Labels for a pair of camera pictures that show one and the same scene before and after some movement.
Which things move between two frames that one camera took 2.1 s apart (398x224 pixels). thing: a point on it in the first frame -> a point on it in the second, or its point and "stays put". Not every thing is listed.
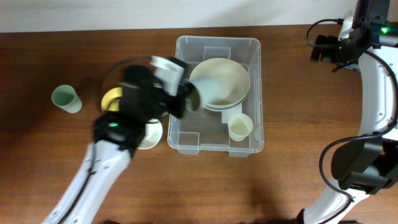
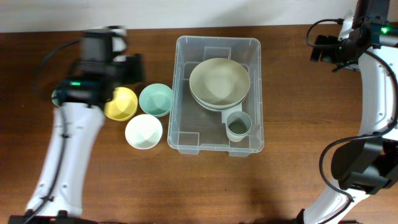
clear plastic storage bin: (206, 130) stays put
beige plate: (222, 82) stays put
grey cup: (201, 92) -> (238, 124)
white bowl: (153, 135) stays put
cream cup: (239, 125) stays put
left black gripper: (178, 106) -> (134, 68)
